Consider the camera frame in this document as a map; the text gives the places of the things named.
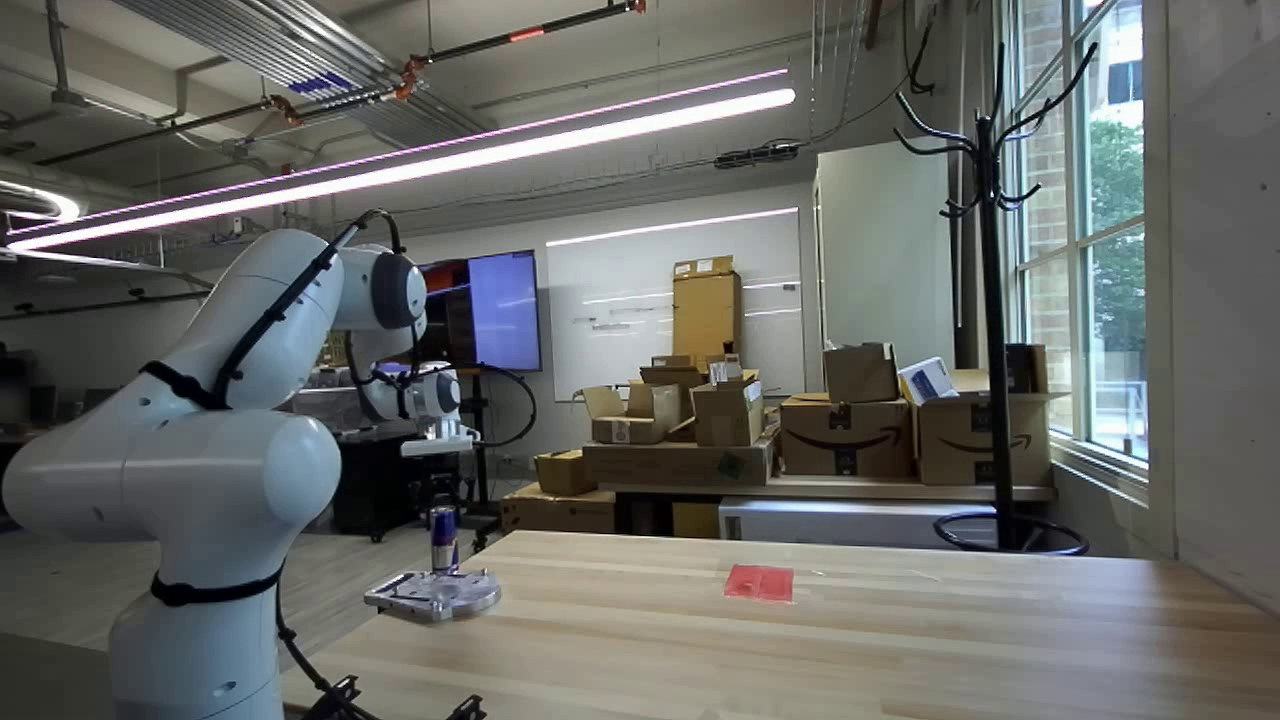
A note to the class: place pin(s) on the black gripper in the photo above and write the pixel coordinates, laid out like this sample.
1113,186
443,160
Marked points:
445,482

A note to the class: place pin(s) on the blue silver energy drink can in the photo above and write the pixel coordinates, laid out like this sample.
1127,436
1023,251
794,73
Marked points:
445,547

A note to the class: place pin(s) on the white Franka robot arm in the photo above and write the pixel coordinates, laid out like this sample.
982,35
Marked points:
201,464

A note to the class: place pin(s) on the silver metal plate object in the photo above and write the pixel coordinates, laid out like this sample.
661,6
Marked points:
432,593

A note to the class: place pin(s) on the black rolling TV stand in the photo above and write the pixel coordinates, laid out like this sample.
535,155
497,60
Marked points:
482,452

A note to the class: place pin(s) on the large cardboard box with label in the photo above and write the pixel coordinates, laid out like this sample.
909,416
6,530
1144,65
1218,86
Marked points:
563,511

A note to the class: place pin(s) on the small open cardboard box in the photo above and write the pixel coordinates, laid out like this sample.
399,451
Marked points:
565,473

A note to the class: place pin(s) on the small labelled cardboard box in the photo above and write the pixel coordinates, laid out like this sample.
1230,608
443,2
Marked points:
627,428

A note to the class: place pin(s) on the large TV screen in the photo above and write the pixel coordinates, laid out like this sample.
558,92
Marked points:
497,311

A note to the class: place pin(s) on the long flat cardboard box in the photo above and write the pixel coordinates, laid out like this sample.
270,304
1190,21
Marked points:
681,464

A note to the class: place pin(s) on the medium stacked cardboard box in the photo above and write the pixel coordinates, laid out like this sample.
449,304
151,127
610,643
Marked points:
670,372

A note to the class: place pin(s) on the narrow upright cardboard box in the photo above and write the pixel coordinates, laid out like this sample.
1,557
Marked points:
728,415

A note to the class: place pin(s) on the red white flat packet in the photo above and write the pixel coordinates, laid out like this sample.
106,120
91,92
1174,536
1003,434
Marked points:
763,580

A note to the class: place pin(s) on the tall upright cardboard box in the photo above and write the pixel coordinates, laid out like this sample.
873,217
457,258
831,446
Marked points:
704,311

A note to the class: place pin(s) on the black-legged side table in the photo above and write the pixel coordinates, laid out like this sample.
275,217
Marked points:
800,490

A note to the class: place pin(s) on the ceiling strip light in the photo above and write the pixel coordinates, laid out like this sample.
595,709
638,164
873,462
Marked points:
426,157

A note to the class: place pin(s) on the Amazon smile cardboard box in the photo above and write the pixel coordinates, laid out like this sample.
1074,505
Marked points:
957,442
846,436

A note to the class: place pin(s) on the plain cardboard box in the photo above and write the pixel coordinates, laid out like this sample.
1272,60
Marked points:
863,372

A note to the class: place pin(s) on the black coat rack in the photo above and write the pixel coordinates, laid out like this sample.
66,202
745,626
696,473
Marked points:
992,332

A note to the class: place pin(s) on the open cardboard box dark inside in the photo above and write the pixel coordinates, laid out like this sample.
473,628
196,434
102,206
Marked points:
1026,368

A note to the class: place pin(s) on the large paned window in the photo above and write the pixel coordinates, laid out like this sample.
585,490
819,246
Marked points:
1085,225

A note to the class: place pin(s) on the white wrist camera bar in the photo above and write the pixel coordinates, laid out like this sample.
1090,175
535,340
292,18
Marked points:
437,451

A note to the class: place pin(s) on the wall whiteboard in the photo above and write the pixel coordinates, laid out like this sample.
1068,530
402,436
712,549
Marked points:
627,292

